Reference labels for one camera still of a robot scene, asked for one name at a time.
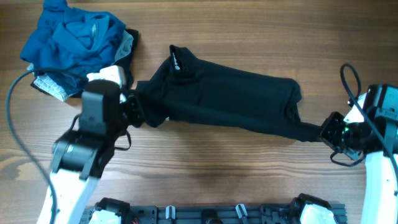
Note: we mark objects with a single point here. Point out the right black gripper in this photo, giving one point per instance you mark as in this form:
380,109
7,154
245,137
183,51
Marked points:
333,119

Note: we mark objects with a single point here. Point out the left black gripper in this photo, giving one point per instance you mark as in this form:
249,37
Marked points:
133,101

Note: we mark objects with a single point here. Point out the black t-shirt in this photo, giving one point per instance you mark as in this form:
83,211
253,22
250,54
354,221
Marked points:
186,88

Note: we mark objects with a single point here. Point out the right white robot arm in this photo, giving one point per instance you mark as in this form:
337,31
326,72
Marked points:
369,133

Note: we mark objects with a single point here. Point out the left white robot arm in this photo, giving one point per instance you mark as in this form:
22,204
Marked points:
80,155

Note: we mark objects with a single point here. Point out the grey folded garment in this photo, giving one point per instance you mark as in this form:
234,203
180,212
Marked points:
125,46

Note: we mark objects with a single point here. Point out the blue crumpled shirt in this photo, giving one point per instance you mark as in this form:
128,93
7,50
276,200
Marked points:
74,40

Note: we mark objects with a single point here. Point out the white patterned cloth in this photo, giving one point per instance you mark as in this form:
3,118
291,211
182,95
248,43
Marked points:
49,85

